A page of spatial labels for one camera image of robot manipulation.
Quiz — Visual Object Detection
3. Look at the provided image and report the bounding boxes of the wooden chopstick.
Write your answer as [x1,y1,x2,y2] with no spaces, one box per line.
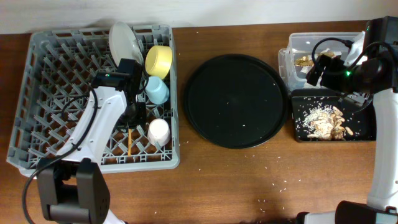
[127,129,132,156]

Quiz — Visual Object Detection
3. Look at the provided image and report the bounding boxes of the brown coffee sachet wrapper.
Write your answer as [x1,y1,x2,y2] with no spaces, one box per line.
[294,52,335,67]

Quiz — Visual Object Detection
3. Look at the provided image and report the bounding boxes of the pink plastic cup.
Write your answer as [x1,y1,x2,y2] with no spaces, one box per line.
[147,118,171,146]

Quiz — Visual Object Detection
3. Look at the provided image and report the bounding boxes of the light blue plastic cup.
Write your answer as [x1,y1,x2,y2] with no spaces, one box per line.
[145,76,170,105]

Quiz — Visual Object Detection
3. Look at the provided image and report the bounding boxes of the food scraps rice and shells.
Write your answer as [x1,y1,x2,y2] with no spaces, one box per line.
[295,105,354,141]

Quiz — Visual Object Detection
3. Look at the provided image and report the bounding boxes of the yellow bowl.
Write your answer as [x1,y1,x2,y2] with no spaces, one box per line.
[145,45,173,79]

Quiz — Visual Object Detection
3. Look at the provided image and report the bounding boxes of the grey round plate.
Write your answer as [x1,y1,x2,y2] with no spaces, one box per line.
[109,22,144,67]

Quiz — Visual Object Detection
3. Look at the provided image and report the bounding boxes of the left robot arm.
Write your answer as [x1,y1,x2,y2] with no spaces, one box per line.
[34,72,142,223]

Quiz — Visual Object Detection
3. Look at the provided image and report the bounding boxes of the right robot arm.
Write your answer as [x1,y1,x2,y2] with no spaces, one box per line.
[295,16,397,223]

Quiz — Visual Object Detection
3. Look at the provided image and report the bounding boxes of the grey dishwasher rack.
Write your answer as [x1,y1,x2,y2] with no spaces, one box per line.
[6,28,180,177]

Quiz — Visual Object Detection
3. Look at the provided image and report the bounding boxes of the clear plastic bin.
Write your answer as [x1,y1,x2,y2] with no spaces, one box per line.
[278,32,360,92]

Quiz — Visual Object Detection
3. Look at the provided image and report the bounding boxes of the black rectangular tray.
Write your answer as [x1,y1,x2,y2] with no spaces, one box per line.
[291,89,376,142]

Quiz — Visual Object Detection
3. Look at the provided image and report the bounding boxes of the round black tray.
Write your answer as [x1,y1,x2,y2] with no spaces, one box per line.
[183,54,289,149]

